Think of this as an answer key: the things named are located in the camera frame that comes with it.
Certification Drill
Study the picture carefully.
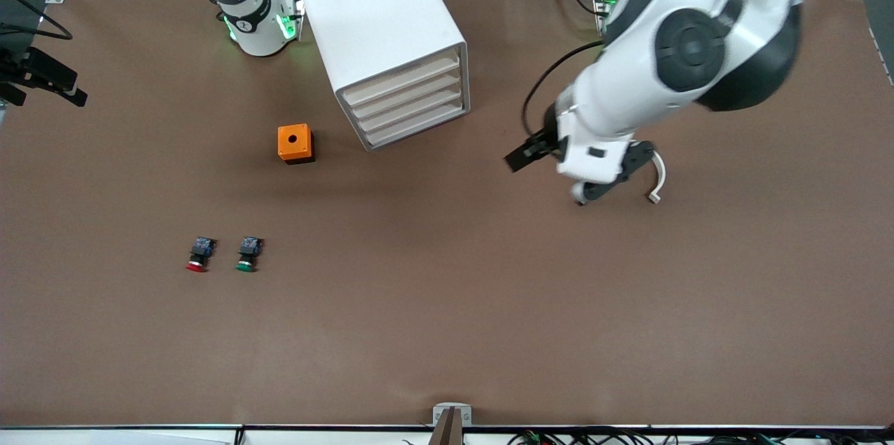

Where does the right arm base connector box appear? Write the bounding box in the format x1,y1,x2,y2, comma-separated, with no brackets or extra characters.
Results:
276,0,306,41

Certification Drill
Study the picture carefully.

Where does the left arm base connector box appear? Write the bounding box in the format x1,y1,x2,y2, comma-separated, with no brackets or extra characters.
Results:
594,0,620,31

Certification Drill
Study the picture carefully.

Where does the red push button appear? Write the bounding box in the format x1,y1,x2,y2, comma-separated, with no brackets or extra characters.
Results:
186,236,217,273

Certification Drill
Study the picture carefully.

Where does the green push button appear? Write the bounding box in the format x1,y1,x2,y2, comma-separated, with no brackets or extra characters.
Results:
235,236,264,273

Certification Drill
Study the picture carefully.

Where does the orange box with hole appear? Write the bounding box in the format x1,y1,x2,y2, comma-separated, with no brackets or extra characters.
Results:
277,124,316,165

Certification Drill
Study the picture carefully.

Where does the black table edge strip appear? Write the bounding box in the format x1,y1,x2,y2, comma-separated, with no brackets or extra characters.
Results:
0,423,894,432

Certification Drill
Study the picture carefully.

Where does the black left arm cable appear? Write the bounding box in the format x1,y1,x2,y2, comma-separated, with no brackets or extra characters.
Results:
522,40,606,140

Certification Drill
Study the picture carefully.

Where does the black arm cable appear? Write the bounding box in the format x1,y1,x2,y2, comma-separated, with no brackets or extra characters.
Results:
0,0,75,41
522,40,606,140

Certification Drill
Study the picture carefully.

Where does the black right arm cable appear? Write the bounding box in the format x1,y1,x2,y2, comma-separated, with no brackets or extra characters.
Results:
0,0,75,41

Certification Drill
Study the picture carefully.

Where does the white half-ring clamp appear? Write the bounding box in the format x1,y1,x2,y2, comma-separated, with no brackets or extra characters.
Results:
643,152,667,205

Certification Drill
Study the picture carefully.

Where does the grey metal bracket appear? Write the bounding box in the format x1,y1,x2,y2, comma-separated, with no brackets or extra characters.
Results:
432,402,473,428

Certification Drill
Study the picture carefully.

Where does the brown post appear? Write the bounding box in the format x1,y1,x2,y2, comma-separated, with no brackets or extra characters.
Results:
427,407,465,445

